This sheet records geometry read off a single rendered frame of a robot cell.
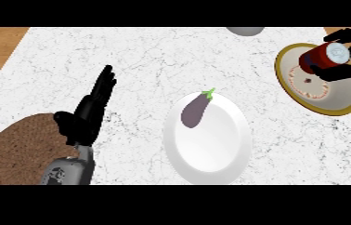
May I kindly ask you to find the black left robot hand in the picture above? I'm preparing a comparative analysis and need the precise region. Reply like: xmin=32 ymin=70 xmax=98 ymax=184
xmin=51 ymin=64 xmax=118 ymax=148

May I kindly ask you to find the red can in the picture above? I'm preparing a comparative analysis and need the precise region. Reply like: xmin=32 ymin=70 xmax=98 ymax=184
xmin=297 ymin=42 xmax=351 ymax=71

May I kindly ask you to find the white plate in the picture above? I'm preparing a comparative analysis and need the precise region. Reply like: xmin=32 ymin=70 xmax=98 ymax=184
xmin=162 ymin=91 xmax=253 ymax=186

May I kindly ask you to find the white bowl with yellow rim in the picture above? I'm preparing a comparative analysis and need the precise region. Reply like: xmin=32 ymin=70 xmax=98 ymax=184
xmin=274 ymin=42 xmax=351 ymax=117

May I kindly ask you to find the brown woven placemat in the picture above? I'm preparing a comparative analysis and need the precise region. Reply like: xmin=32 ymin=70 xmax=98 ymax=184
xmin=0 ymin=112 xmax=82 ymax=186

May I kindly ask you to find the purple eggplant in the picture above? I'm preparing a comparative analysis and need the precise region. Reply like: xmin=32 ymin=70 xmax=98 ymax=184
xmin=180 ymin=87 xmax=216 ymax=129

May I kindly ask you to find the grey round object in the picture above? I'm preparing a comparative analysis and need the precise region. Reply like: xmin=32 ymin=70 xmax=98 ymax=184
xmin=224 ymin=27 xmax=265 ymax=37

